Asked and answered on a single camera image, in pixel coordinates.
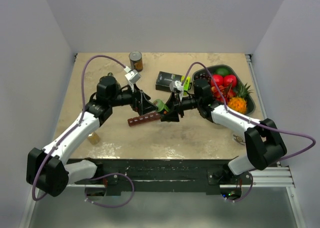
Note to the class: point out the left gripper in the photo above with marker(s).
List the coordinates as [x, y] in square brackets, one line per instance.
[137, 97]

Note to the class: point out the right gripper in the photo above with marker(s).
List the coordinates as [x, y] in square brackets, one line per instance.
[172, 115]

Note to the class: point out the green pill bottle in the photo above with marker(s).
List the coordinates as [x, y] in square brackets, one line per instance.
[162, 108]

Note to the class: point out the red weekly pill organizer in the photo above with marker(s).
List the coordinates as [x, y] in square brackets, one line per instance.
[138, 120]

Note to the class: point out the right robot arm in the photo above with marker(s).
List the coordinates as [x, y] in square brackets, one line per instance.
[264, 146]

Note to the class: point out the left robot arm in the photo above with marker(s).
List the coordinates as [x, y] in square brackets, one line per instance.
[47, 168]

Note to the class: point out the dark red grapes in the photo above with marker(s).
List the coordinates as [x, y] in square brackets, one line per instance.
[203, 76]

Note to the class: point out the grey fruit tray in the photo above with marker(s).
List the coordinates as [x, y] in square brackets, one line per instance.
[250, 103]

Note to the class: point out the orange black tin can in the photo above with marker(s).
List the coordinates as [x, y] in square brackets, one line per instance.
[136, 60]

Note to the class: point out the left red apple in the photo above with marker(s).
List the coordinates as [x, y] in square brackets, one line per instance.
[217, 79]

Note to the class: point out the red apple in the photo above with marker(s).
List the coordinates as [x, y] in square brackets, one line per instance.
[217, 79]
[230, 80]

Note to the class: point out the peach red fruit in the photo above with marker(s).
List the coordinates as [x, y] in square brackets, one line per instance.
[222, 92]

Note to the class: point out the green lime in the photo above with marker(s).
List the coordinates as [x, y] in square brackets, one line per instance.
[222, 71]

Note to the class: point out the right red apple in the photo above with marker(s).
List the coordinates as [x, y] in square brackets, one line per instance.
[230, 80]

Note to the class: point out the clear amber pill jar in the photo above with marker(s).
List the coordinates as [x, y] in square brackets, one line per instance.
[93, 138]

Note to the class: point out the small pineapple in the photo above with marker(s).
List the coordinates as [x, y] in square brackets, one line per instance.
[237, 101]

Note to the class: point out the white paper cup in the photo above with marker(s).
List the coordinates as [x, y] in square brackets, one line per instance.
[238, 139]

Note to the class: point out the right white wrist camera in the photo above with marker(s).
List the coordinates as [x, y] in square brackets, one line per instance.
[176, 87]

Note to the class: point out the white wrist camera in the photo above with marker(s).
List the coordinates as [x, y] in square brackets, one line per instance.
[131, 76]
[176, 87]

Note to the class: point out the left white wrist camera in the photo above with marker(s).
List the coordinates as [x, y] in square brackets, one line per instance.
[131, 76]

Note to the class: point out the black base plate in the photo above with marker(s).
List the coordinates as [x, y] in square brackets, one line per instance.
[164, 175]

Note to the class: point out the aluminium frame rail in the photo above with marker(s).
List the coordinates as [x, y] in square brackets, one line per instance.
[281, 177]

